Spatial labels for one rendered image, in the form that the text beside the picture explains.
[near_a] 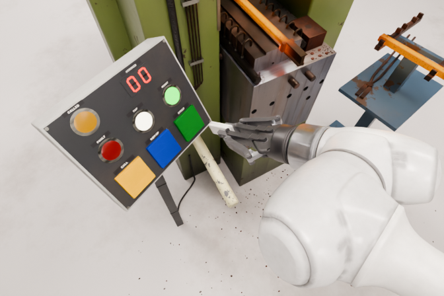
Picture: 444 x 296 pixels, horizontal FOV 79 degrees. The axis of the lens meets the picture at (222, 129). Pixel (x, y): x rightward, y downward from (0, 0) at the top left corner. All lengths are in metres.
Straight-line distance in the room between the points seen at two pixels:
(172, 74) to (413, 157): 0.53
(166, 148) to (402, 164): 0.51
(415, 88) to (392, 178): 1.18
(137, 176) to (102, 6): 0.83
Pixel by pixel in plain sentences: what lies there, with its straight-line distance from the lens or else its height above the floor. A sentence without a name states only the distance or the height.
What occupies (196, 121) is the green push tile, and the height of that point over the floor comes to 1.00.
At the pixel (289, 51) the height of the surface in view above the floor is 0.99.
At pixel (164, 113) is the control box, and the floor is 1.07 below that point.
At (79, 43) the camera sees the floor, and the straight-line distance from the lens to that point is 2.91.
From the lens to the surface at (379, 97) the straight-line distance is 1.45.
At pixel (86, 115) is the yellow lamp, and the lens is 0.62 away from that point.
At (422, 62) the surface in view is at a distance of 1.25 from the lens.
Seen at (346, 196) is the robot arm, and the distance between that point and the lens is 0.31.
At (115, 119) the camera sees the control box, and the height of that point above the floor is 1.13.
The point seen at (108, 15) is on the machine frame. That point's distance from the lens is 1.35.
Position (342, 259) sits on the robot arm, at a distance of 0.31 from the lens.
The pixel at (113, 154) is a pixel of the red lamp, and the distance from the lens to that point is 0.66.
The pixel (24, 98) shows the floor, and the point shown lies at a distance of 2.62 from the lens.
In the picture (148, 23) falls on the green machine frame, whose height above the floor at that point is 1.13.
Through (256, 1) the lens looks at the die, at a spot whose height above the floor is 0.99.
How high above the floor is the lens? 1.62
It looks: 56 degrees down
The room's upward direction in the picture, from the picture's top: straight up
